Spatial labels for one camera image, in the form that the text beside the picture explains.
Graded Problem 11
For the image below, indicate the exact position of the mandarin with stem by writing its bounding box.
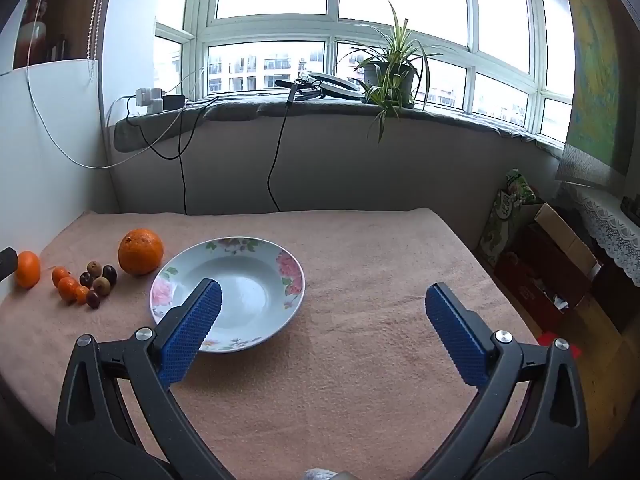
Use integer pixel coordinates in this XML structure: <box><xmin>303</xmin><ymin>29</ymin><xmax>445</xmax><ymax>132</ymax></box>
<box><xmin>51</xmin><ymin>266</ymin><xmax>70</xmax><ymax>287</ymax></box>

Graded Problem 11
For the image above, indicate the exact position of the orange mandarin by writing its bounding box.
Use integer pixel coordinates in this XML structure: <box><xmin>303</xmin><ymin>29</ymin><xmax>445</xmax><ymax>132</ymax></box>
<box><xmin>56</xmin><ymin>275</ymin><xmax>79</xmax><ymax>304</ymax></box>

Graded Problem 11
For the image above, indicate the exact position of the small orange kumquat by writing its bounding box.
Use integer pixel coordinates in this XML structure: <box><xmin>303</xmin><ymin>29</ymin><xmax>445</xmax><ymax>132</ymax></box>
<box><xmin>75</xmin><ymin>285</ymin><xmax>90</xmax><ymax>304</ymax></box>

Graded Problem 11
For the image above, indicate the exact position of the small dark red cherry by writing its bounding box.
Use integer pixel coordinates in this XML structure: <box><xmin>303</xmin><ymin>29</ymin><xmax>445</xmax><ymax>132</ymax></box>
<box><xmin>86</xmin><ymin>289</ymin><xmax>101</xmax><ymax>309</ymax></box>

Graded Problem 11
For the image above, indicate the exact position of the dark plum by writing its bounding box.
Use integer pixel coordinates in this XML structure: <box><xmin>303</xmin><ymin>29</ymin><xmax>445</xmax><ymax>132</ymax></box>
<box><xmin>102</xmin><ymin>264</ymin><xmax>118</xmax><ymax>287</ymax></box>

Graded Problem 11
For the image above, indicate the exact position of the large orange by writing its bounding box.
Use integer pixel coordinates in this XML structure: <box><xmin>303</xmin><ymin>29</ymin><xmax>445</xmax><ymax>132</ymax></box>
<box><xmin>117</xmin><ymin>229</ymin><xmax>164</xmax><ymax>276</ymax></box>

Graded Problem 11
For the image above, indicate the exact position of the cardboard box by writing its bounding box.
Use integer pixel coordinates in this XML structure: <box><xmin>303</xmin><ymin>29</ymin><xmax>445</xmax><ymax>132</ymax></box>
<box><xmin>495</xmin><ymin>204</ymin><xmax>601</xmax><ymax>332</ymax></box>

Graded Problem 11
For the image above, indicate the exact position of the pink towel table cover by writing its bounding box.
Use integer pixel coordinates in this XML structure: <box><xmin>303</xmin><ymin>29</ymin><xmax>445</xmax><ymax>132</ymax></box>
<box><xmin>0</xmin><ymin>207</ymin><xmax>547</xmax><ymax>480</ymax></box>

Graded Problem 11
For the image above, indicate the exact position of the floral white plate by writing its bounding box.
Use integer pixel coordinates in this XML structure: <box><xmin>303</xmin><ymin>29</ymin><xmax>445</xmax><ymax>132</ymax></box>
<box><xmin>149</xmin><ymin>236</ymin><xmax>306</xmax><ymax>354</ymax></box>

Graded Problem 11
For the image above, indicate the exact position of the white lace cloth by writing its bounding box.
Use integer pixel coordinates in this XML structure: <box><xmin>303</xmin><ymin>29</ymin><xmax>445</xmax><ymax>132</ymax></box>
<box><xmin>554</xmin><ymin>144</ymin><xmax>640</xmax><ymax>288</ymax></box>

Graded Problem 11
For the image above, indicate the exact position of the white power strip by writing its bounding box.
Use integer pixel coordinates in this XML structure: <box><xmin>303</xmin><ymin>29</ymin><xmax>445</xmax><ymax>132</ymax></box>
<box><xmin>134</xmin><ymin>88</ymin><xmax>164</xmax><ymax>114</ymax></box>

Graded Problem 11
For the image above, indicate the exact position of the green snack bag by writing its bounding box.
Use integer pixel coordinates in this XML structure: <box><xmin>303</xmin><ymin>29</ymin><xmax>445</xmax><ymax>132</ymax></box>
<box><xmin>478</xmin><ymin>169</ymin><xmax>542</xmax><ymax>268</ymax></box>

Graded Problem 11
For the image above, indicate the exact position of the black power adapter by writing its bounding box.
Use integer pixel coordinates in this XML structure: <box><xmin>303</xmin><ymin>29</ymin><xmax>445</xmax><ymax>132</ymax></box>
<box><xmin>162</xmin><ymin>94</ymin><xmax>186</xmax><ymax>110</ymax></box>

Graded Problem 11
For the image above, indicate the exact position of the dark green sill cloth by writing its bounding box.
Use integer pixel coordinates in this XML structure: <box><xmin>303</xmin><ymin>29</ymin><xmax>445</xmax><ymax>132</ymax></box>
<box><xmin>111</xmin><ymin>96</ymin><xmax>563</xmax><ymax>158</ymax></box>

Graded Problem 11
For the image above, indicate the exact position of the black device on sill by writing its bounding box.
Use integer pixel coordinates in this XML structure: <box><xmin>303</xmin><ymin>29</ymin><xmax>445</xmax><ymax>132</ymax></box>
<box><xmin>274</xmin><ymin>70</ymin><xmax>364</xmax><ymax>102</ymax></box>

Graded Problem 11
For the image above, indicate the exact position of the potted spider plant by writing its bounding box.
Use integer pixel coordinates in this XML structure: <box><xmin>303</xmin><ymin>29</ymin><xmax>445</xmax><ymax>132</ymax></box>
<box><xmin>336</xmin><ymin>1</ymin><xmax>442</xmax><ymax>142</ymax></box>

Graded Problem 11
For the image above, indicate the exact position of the medium orange by wall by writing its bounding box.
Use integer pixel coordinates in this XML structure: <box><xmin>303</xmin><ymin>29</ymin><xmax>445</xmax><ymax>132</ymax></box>
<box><xmin>15</xmin><ymin>250</ymin><xmax>41</xmax><ymax>289</ymax></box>

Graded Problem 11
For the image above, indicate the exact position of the white cable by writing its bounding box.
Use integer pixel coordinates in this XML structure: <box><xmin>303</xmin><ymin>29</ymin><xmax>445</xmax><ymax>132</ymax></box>
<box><xmin>24</xmin><ymin>0</ymin><xmax>202</xmax><ymax>172</ymax></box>

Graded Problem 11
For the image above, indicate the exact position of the black cable left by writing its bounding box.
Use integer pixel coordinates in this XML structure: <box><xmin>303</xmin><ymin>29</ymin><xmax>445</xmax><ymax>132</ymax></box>
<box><xmin>124</xmin><ymin>94</ymin><xmax>222</xmax><ymax>216</ymax></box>

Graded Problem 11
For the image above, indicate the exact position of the black cable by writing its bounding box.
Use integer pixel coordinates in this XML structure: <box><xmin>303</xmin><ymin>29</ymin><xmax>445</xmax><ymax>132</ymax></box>
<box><xmin>266</xmin><ymin>81</ymin><xmax>302</xmax><ymax>213</ymax></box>
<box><xmin>124</xmin><ymin>94</ymin><xmax>222</xmax><ymax>216</ymax></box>

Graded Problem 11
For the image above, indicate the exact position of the yellow green wall painting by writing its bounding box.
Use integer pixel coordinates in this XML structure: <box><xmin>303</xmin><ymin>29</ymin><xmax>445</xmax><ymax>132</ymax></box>
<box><xmin>558</xmin><ymin>0</ymin><xmax>639</xmax><ymax>186</ymax></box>

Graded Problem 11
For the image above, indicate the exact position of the black cable right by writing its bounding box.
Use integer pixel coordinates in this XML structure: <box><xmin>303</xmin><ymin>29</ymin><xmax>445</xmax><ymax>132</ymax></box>
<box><xmin>266</xmin><ymin>81</ymin><xmax>302</xmax><ymax>213</ymax></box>

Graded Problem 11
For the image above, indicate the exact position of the white window frame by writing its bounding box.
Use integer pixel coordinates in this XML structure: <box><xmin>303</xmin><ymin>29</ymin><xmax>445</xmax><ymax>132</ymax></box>
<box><xmin>153</xmin><ymin>0</ymin><xmax>575</xmax><ymax>143</ymax></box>

